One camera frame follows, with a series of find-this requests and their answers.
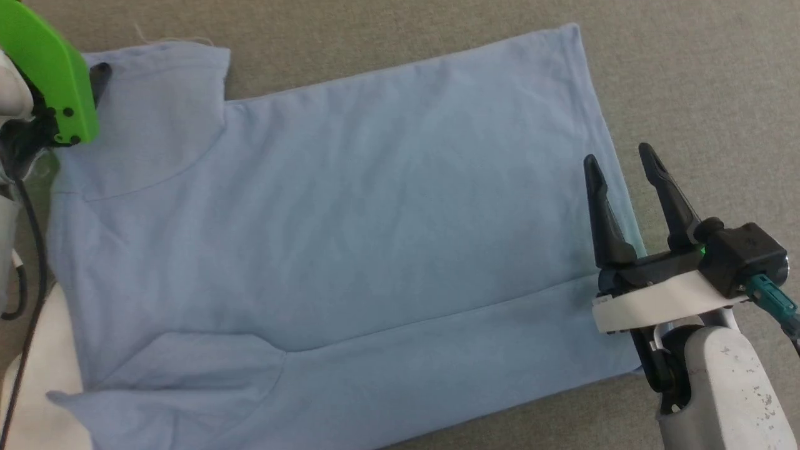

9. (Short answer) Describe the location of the left gripper, green band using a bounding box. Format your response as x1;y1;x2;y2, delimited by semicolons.
0;0;114;149

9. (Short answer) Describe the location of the right gripper, white band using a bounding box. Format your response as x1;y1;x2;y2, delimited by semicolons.
583;142;752;336

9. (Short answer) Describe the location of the light blue garment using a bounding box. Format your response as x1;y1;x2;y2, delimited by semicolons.
0;24;648;450

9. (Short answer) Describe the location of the grey fabric sofa cushion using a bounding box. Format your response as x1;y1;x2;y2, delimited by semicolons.
0;0;800;450

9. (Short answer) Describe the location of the teal cable connector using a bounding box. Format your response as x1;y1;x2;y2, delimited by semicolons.
745;274;800;335

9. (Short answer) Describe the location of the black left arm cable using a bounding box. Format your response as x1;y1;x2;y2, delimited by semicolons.
0;178;51;450

